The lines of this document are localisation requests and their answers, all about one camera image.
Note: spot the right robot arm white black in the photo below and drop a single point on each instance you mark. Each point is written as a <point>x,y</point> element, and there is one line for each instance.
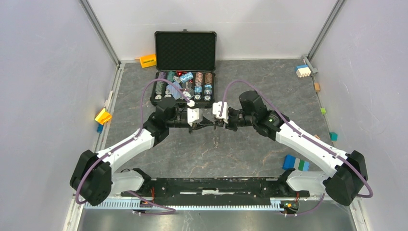
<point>342,175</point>

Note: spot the teal small cube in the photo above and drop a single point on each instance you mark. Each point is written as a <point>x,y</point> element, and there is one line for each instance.
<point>333,136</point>

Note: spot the orange wooden cube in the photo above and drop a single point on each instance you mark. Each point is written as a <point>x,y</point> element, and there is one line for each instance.
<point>317,87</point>

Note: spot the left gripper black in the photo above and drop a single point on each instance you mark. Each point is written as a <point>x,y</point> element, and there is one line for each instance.
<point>204,122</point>

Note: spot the blue green toy brick stack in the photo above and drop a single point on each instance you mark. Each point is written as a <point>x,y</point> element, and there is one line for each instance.
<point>294,162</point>

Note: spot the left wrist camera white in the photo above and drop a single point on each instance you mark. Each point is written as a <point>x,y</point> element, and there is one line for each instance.
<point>194,115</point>

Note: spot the small blue block left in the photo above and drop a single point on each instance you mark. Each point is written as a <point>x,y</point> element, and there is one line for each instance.
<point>100,128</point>

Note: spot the yellow orange block left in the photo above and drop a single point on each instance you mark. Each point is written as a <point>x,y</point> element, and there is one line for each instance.
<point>103,116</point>

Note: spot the blue playing card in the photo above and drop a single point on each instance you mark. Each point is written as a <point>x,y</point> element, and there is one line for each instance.
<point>173,90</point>

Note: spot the yellow box at back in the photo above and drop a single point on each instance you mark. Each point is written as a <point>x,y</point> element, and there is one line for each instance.
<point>148,60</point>

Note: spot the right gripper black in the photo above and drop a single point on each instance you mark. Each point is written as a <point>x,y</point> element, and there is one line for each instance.
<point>229,126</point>

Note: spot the blue white toy brick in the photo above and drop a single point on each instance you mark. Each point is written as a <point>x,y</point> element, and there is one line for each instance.
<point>303,71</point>

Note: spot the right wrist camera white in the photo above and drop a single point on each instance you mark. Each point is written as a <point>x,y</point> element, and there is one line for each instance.
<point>220,111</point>

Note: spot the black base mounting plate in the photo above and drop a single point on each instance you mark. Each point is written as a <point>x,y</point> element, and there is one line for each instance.
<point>216,191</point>

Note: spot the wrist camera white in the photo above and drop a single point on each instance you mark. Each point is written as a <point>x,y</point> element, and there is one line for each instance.
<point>194,115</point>
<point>220,111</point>

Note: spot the black poker chip case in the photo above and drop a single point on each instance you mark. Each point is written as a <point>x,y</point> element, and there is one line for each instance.
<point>189,58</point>

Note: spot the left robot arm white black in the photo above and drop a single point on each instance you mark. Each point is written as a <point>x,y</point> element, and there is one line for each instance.
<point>95,176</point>

